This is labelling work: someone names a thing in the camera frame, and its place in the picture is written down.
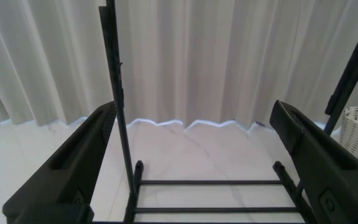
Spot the white curtain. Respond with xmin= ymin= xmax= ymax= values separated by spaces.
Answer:
xmin=0 ymin=0 xmax=358 ymax=133

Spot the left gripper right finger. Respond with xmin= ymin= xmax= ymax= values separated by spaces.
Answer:
xmin=269 ymin=100 xmax=358 ymax=224

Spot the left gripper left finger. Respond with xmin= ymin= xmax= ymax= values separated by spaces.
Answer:
xmin=2 ymin=101 xmax=117 ymax=224

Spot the black clothes rack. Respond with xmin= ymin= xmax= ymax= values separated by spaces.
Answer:
xmin=91 ymin=0 xmax=358 ymax=224

